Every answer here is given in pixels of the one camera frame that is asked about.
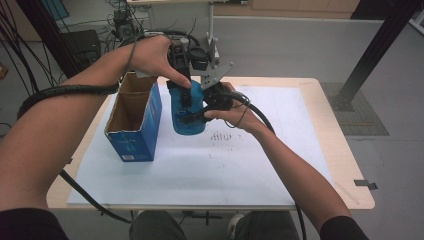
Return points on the black metal frame post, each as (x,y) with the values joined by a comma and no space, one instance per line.
(376,50)

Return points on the blue cardboard box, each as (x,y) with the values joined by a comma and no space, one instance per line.
(140,140)

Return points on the small black device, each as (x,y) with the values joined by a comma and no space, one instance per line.
(122,23)

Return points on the black equipment box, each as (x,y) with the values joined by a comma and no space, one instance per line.
(81,46)

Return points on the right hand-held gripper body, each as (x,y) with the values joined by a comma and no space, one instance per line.
(220,98)

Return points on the white paper sheet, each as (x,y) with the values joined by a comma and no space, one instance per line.
(200,166)

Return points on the person's grey trousers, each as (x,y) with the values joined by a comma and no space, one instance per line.
(156,226)

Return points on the person's right hand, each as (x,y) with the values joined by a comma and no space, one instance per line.
(238,115)

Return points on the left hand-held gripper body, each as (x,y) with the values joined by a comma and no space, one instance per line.
(181,60)

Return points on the blue plastic bottle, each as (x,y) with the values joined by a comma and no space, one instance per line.
(188,123)

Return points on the person's black shirt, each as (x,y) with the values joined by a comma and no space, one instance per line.
(26,225)

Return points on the person's left hand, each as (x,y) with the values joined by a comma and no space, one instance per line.
(151,56)

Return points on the wooden cabinet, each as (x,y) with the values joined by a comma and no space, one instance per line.
(286,8)

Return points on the black slanted post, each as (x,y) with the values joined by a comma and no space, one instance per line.
(46,36)

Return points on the dark floor mat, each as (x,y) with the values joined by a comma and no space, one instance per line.
(366,116)

